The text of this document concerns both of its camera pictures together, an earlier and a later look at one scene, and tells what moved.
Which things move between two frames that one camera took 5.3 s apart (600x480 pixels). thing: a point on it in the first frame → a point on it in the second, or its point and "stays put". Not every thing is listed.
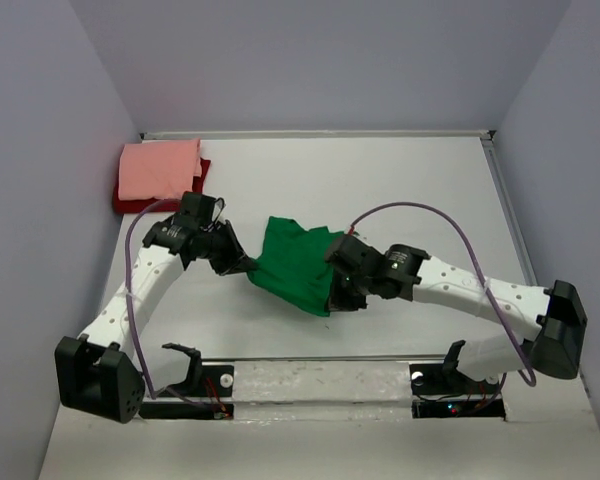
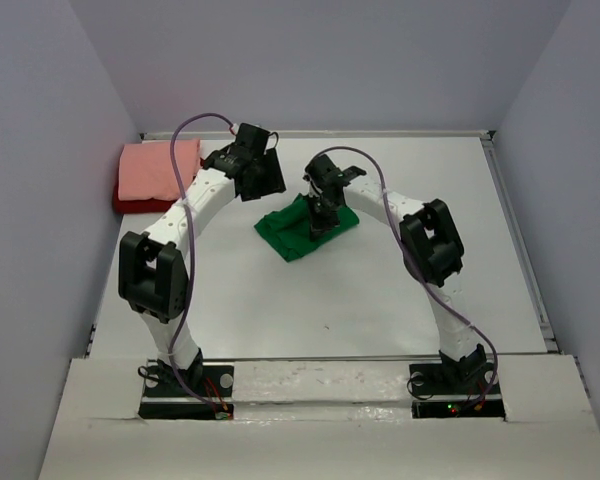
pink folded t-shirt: x=161 y=169 stays put
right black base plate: x=433 y=379 stays put
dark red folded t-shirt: x=132 y=206 stays put
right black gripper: x=340 y=300 → x=318 y=225
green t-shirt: x=293 y=267 → x=288 y=229
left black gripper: x=235 y=260 → x=273 y=183
